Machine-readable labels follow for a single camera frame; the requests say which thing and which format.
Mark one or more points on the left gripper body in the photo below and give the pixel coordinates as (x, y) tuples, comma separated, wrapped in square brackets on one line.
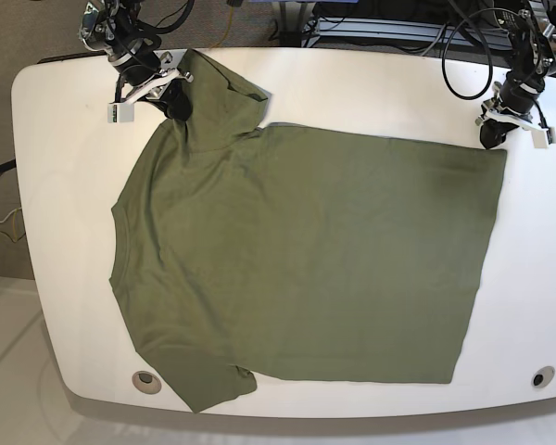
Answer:
[(516, 104)]

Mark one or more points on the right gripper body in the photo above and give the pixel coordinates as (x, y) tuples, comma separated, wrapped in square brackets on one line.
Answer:
[(164, 84)]

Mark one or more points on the olive green T-shirt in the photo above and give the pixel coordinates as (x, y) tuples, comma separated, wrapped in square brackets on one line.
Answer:
[(295, 252)]

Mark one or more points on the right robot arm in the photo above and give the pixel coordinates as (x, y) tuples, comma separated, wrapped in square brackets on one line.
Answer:
[(131, 46)]

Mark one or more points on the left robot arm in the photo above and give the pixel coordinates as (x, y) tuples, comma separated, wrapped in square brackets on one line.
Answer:
[(533, 39)]

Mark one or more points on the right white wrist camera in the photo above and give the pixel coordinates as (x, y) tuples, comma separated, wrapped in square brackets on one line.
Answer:
[(120, 112)]

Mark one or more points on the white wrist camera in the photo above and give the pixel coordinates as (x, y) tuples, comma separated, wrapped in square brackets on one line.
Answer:
[(120, 112), (543, 137)]

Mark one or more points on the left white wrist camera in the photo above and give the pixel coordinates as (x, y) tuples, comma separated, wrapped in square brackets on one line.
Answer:
[(543, 137)]

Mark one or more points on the aluminium frame rail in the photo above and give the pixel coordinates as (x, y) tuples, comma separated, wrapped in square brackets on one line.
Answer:
[(393, 32)]

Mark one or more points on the right table cable grommet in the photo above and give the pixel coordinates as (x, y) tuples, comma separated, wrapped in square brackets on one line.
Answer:
[(543, 377)]

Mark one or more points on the table cable grommet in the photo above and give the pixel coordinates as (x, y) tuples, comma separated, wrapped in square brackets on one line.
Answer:
[(543, 377), (146, 382)]

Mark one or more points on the left table cable grommet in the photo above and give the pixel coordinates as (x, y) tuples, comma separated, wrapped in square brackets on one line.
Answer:
[(146, 382)]

